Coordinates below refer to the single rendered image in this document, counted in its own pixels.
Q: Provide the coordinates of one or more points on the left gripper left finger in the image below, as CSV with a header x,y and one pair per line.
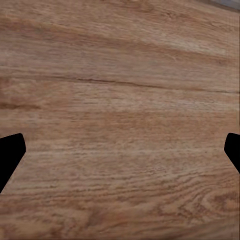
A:
x,y
12,150

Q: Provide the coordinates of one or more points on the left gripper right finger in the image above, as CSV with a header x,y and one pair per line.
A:
x,y
232,149

